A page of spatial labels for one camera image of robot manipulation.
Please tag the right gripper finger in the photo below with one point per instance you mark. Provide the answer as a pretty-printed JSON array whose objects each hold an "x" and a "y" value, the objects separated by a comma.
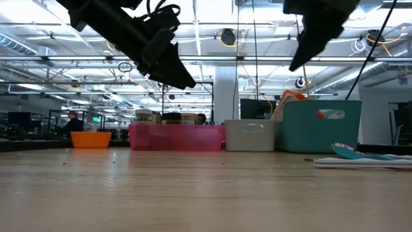
[{"x": 315, "y": 35}]

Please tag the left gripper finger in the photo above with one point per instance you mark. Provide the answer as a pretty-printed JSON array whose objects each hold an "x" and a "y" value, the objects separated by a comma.
[
  {"x": 170, "y": 83},
  {"x": 174, "y": 67}
]

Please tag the black-lid orange spice jar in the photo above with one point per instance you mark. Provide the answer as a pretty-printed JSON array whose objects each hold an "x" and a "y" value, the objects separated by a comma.
[{"x": 171, "y": 116}]

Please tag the brown stick packet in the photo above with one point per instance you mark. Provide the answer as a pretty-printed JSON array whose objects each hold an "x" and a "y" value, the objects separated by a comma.
[{"x": 156, "y": 118}]

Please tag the white-lid spice jar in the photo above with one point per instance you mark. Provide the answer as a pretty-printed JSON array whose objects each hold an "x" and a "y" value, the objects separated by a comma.
[{"x": 144, "y": 116}]

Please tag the orange ramen packet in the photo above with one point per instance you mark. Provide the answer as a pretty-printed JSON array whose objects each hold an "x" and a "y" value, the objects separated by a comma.
[{"x": 293, "y": 95}]

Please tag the small rainbow spoon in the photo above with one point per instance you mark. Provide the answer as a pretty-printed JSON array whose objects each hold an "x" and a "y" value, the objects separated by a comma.
[{"x": 308, "y": 160}]

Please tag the silver iridescent fork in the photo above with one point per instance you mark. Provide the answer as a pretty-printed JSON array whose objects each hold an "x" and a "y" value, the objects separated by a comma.
[{"x": 399, "y": 157}]

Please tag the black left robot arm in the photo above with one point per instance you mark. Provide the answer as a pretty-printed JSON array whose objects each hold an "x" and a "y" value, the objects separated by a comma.
[{"x": 96, "y": 19}]

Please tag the person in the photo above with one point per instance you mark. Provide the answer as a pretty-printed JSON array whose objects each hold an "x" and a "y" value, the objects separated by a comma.
[
  {"x": 73, "y": 125},
  {"x": 201, "y": 118}
]

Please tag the long ceiling light strip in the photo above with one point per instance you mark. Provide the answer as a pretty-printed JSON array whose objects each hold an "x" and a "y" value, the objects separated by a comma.
[{"x": 225, "y": 58}]

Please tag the pink plastic tray bin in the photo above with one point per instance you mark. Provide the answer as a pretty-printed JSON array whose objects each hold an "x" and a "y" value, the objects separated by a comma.
[{"x": 177, "y": 138}]

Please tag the white pillar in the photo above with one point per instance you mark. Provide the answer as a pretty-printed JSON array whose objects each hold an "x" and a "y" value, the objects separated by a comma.
[{"x": 225, "y": 96}]

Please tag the small grey plastic bin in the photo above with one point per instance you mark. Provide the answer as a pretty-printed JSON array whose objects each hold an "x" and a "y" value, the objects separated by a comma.
[{"x": 249, "y": 138}]

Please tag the orange plastic bowl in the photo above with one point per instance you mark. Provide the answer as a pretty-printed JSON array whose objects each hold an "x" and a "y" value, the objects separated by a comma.
[{"x": 91, "y": 140}]

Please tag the teal plastic bin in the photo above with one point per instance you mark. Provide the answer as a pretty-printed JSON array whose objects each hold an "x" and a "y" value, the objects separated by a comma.
[{"x": 309, "y": 138}]

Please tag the black office chair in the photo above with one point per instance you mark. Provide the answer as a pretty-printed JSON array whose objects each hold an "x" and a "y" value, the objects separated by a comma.
[{"x": 405, "y": 122}]

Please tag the small black monitor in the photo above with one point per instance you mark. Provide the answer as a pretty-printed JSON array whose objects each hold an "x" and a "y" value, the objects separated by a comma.
[{"x": 19, "y": 117}]

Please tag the black metal stand frame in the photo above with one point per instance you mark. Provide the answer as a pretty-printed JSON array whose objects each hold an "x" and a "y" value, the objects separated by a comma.
[{"x": 212, "y": 96}]

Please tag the silver ventilation duct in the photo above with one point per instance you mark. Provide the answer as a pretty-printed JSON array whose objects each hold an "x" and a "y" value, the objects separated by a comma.
[{"x": 370, "y": 72}]

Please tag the black aluminium frame rail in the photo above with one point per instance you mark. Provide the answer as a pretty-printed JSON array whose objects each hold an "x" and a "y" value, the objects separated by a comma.
[{"x": 38, "y": 145}]

